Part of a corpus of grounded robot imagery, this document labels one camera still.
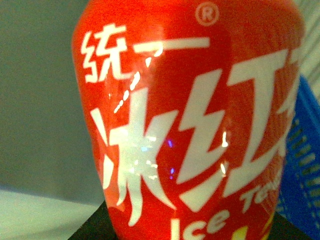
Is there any red ice tea bottle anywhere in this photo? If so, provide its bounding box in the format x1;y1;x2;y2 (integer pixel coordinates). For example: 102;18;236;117
72;0;305;240

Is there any blue plastic crate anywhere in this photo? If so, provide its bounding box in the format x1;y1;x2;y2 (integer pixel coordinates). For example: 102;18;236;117
276;76;320;240

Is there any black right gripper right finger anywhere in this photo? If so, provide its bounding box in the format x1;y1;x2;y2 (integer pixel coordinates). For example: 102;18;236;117
267;212;312;240

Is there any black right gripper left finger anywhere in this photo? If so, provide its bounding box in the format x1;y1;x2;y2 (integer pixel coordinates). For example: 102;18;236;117
68;201;118;240

